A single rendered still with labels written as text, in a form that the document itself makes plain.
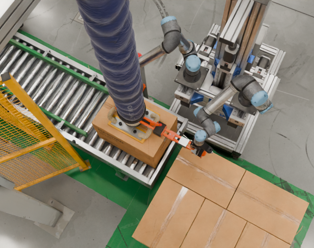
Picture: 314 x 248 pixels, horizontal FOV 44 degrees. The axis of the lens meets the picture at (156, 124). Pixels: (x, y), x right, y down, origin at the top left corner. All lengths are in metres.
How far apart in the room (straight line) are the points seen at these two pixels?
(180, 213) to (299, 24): 2.71
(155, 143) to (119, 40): 1.41
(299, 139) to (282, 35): 1.26
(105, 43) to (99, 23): 0.16
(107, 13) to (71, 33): 3.15
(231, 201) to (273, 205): 0.36
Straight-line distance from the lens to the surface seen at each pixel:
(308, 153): 4.39
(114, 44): 1.96
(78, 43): 4.79
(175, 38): 2.78
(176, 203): 3.50
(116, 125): 3.24
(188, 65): 3.11
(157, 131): 3.07
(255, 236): 3.54
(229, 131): 4.04
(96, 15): 1.76
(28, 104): 2.59
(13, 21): 1.31
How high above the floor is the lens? 4.01
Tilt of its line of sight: 71 degrees down
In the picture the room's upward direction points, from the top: 6 degrees counter-clockwise
